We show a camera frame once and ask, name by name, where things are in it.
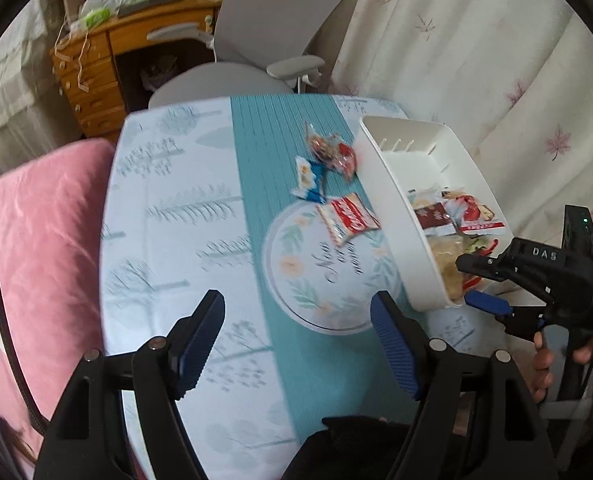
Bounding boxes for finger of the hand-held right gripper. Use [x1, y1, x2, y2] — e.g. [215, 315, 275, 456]
[455, 252, 517, 282]
[463, 291, 544, 342]

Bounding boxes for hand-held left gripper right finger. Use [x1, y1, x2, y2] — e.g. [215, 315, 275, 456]
[370, 290, 559, 480]

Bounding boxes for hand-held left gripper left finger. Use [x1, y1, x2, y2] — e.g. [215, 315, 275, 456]
[32, 289, 226, 480]

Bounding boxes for clear bread packet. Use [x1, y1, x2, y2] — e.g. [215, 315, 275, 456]
[429, 235, 473, 305]

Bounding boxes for white plastic basket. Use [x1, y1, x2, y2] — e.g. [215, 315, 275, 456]
[359, 115, 514, 311]

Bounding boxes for green and yellow snack packet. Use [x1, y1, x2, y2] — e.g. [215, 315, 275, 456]
[463, 236, 500, 262]

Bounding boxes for red and white figure packet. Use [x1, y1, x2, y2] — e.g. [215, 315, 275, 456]
[443, 192, 507, 234]

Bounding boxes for dark red snowflake snack packet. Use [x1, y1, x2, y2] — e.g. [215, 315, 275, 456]
[416, 202, 458, 237]

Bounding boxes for small white snack packet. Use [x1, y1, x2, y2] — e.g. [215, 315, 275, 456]
[409, 185, 443, 209]

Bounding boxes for person's black pants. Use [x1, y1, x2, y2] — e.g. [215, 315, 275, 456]
[280, 414, 477, 480]

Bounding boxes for red and white snack packet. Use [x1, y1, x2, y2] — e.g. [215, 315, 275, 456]
[317, 192, 381, 247]

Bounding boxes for clear red snack packet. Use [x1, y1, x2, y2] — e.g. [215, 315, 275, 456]
[303, 121, 358, 184]

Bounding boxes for pink cushion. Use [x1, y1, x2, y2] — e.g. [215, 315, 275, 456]
[0, 139, 127, 480]

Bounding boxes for blue and white snack packet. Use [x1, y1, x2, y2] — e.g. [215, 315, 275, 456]
[291, 156, 328, 205]

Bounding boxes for white leaf-print curtain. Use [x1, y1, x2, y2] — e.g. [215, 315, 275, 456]
[321, 0, 593, 281]

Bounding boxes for wooden desk with drawers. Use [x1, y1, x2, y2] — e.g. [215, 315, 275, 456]
[50, 0, 227, 144]

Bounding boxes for trash bin with bag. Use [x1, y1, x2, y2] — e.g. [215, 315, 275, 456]
[139, 55, 182, 92]

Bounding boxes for white lace curtain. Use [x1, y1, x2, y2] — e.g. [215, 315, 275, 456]
[0, 0, 84, 186]

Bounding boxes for grey office chair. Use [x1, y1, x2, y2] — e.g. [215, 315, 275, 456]
[147, 0, 351, 110]

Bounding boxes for black notebook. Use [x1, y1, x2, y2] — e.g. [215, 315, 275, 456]
[116, 1, 153, 19]

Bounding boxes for green tissue pack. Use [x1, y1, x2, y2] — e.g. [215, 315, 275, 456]
[79, 2, 115, 29]

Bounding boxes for black strap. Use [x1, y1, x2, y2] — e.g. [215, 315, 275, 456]
[0, 220, 48, 437]

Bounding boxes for white cable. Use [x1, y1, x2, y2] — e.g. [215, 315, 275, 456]
[54, 19, 95, 94]

